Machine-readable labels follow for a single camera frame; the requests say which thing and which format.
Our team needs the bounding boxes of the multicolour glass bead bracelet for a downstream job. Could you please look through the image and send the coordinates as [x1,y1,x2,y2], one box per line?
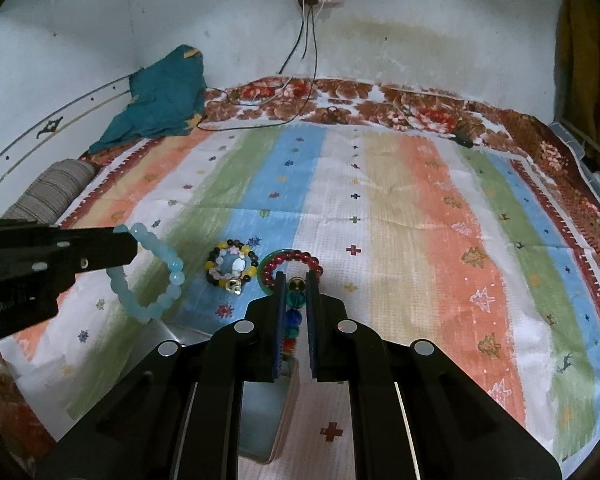
[280,275,307,376]

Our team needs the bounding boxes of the green jade bangle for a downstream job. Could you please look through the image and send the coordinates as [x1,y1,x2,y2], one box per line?
[257,248,302,295]

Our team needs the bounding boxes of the dark red bead bracelet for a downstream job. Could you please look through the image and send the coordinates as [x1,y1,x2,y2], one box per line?
[260,250,325,287]

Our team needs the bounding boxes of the black yellow bead bracelet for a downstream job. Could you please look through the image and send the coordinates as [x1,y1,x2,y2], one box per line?
[204,238,260,296]

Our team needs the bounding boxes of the pastel bead bracelet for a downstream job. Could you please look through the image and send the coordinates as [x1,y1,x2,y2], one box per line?
[208,245,249,286]

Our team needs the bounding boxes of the light blue bead bracelet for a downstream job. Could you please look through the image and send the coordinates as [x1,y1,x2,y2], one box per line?
[106,222,186,324]

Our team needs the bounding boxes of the clear jewelry tray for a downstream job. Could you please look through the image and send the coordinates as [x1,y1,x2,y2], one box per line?
[134,320,300,465]

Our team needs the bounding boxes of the striped grey pillow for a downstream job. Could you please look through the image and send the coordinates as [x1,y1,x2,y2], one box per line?
[2,159,98,224]

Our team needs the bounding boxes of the teal cloth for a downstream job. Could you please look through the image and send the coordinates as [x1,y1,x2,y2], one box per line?
[87,44,207,155]

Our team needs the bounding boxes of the striped colourful bed cover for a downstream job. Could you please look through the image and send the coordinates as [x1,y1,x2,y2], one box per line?
[0,121,600,478]

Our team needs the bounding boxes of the black charger plug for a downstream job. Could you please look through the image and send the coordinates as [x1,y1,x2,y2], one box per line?
[453,129,475,148]

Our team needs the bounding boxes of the brown hanging garment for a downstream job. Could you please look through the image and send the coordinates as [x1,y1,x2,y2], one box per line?
[555,0,600,168]

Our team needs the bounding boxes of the black charger cable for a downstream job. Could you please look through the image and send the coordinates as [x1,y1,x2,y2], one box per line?
[194,4,321,134]

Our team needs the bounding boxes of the metal wire rack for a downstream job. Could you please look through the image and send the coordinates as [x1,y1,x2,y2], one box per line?
[549,119,600,221]

